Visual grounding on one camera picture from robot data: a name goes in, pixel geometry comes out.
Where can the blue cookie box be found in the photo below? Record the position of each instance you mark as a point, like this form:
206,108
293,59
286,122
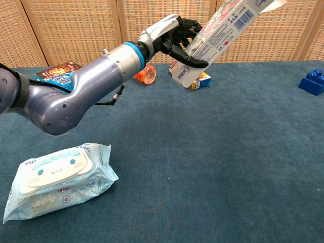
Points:
58,73

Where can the blue toy brick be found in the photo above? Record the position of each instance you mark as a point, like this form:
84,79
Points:
311,82

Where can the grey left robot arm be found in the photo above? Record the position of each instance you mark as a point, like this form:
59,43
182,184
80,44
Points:
88,81

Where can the floral toothpaste carton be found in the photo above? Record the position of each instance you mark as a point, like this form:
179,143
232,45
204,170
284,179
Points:
227,27

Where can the light blue wet wipes pack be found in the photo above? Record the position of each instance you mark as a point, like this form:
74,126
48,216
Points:
58,177

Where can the yellow and blue snack box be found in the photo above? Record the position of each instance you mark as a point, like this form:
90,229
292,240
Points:
202,82

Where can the teal table cloth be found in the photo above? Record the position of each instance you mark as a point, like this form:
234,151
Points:
202,164

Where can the orange drink bottle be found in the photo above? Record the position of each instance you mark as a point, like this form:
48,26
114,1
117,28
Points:
148,74

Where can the woven wooden screen panel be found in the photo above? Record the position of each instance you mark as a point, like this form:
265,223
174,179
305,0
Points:
12,38
316,43
278,38
131,20
76,30

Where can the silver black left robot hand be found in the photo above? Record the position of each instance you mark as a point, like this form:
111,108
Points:
162,33

